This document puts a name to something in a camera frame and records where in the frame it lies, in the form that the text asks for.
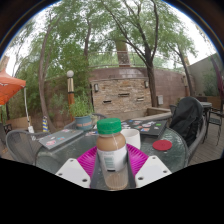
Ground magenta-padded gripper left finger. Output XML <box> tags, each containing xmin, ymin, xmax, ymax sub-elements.
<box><xmin>55</xmin><ymin>145</ymin><xmax>101</xmax><ymax>190</ymax></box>

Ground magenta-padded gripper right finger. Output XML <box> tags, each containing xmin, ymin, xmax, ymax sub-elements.
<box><xmin>126</xmin><ymin>143</ymin><xmax>173</xmax><ymax>190</ymax></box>

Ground green-capped brown drink bottle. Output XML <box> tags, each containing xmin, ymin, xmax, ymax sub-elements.
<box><xmin>95</xmin><ymin>117</ymin><xmax>129</xmax><ymax>191</ymax></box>

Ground flat round red coaster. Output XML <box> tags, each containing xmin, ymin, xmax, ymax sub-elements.
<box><xmin>152</xmin><ymin>139</ymin><xmax>173</xmax><ymax>152</ymax></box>

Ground grey laptop with stickers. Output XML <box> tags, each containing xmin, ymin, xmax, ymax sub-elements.
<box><xmin>37</xmin><ymin>128</ymin><xmax>85</xmax><ymax>150</ymax></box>

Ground white mug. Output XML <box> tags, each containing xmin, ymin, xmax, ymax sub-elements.
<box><xmin>120</xmin><ymin>128</ymin><xmax>142</xmax><ymax>150</ymax></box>

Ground green plant in blue pot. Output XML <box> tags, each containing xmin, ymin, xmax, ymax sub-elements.
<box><xmin>68</xmin><ymin>94</ymin><xmax>96</xmax><ymax>131</ymax></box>

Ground blue yellow striped cone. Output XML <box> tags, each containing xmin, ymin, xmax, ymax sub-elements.
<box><xmin>41</xmin><ymin>115</ymin><xmax>50</xmax><ymax>133</ymax></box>

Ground black jacket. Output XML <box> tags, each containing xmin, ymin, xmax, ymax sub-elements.
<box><xmin>169</xmin><ymin>96</ymin><xmax>205</xmax><ymax>148</ymax></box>

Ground black metal patio chair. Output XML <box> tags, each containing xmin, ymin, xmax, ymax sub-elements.
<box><xmin>206</xmin><ymin>108</ymin><xmax>224</xmax><ymax>146</ymax></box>

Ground round dark patio table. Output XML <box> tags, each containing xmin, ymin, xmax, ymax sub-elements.
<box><xmin>199</xmin><ymin>101</ymin><xmax>213</xmax><ymax>116</ymax></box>

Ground dark-trunk tree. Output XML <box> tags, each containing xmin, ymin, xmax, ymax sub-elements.
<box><xmin>99</xmin><ymin>0</ymin><xmax>198</xmax><ymax>108</ymax></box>

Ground leaning pale-trunk tree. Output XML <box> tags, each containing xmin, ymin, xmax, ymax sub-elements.
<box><xmin>13</xmin><ymin>1</ymin><xmax>98</xmax><ymax>133</ymax></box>

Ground orange canopy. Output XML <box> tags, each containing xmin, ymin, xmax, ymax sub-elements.
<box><xmin>0</xmin><ymin>68</ymin><xmax>27</xmax><ymax>106</ymax></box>

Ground maroon closed patio umbrella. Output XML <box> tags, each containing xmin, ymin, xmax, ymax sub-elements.
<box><xmin>211</xmin><ymin>56</ymin><xmax>224</xmax><ymax>101</ymax></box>

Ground globe-topped lamp post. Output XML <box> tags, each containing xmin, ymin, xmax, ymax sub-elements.
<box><xmin>66</xmin><ymin>69</ymin><xmax>76</xmax><ymax>123</ymax></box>

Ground stone fountain wall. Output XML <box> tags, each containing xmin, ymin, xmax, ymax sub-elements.
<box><xmin>89</xmin><ymin>77</ymin><xmax>153</xmax><ymax>121</ymax></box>

